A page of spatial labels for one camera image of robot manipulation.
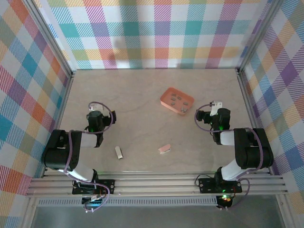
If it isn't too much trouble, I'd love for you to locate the pink plastic tray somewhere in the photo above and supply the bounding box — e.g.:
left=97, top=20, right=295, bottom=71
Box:
left=159, top=87, right=195, bottom=117

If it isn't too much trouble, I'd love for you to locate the small silver rectangular object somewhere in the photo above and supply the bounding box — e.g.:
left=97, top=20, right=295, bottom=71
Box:
left=114, top=146, right=124, bottom=160

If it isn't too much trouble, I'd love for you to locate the black controller box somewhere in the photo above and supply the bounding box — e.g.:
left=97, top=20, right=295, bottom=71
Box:
left=82, top=194, right=104, bottom=207
left=217, top=194, right=235, bottom=209

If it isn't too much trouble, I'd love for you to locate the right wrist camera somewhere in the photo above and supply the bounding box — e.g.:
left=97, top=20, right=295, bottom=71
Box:
left=209, top=101, right=223, bottom=116

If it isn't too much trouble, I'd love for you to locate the aluminium table side rail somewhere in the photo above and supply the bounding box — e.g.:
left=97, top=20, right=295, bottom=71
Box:
left=41, top=71, right=76, bottom=179
left=236, top=68, right=273, bottom=175

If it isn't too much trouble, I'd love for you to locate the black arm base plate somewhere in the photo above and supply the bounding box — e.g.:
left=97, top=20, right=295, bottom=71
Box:
left=198, top=178, right=243, bottom=194
left=72, top=179, right=116, bottom=195

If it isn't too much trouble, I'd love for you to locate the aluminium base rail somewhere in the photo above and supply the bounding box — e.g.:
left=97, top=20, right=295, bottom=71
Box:
left=26, top=174, right=289, bottom=197

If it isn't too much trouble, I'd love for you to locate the aluminium frame post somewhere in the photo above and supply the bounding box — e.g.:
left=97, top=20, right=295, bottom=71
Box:
left=236, top=0, right=285, bottom=74
left=22, top=0, right=76, bottom=81

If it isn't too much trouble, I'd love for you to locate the grey slotted cable duct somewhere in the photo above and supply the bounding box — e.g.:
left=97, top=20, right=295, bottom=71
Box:
left=38, top=199, right=218, bottom=207

